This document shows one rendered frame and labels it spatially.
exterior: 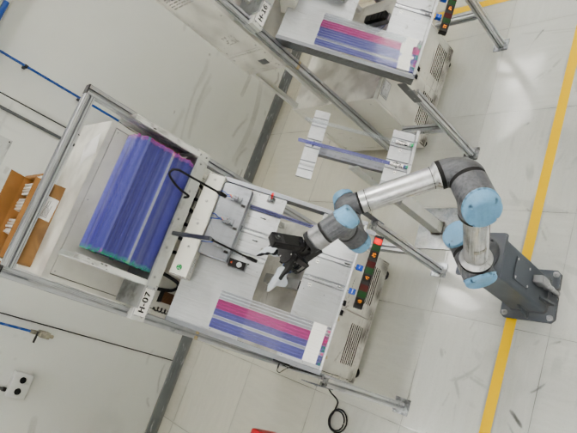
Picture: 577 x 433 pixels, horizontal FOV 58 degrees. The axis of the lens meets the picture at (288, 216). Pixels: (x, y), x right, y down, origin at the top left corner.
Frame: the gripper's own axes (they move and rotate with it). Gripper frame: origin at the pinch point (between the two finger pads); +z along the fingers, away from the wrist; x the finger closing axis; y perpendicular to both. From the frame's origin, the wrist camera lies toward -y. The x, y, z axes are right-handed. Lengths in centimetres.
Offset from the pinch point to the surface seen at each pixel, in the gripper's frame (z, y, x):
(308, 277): 9, 58, 33
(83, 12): 59, -22, 251
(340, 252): -8, 63, 39
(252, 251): 23, 42, 50
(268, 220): 11, 42, 60
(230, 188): 15, 24, 73
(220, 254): 33, 30, 49
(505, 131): -104, 129, 96
